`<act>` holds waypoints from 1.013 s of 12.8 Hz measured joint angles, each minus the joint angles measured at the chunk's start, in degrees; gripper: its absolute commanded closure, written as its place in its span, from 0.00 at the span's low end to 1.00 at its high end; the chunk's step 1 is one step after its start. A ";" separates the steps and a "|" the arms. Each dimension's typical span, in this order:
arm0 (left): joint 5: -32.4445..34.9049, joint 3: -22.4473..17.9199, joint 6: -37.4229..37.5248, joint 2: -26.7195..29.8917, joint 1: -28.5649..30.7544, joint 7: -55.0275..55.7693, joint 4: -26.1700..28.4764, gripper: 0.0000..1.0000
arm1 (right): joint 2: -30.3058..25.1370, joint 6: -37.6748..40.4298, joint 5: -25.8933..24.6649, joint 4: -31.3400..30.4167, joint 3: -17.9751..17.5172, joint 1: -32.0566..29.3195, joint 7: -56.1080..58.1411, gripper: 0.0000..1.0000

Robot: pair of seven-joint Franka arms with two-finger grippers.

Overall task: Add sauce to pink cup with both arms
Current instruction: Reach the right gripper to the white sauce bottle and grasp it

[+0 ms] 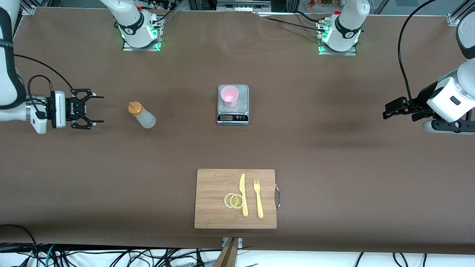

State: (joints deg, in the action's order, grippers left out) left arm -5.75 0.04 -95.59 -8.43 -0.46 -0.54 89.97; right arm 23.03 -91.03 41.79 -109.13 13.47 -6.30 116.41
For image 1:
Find black looped floor cable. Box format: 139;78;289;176
0;224;39;267

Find silver digital kitchen scale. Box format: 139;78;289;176
217;84;249;126

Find teal floor cable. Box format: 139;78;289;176
35;244;56;267

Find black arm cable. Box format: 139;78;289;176
13;54;75;119
398;0;438;109

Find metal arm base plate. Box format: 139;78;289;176
122;17;162;52
318;20;357;56

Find yellow plastic fork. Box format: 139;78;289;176
253;178;264;219

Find yellow plastic knife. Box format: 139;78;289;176
239;173;248;217

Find pink plastic cup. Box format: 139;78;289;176
221;86;239;108

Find wooden cutting board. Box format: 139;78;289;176
194;169;281;229

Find wooden post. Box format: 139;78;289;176
213;237;240;267

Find short black table cable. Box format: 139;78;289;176
295;10;325;23

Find translucent orange-capped sauce bottle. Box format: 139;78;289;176
128;101;157;129

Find long black table cable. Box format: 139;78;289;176
260;16;329;33

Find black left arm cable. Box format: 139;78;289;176
398;0;438;109

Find black base connector cables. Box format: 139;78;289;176
148;0;179;26

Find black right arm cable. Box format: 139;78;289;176
13;54;75;119

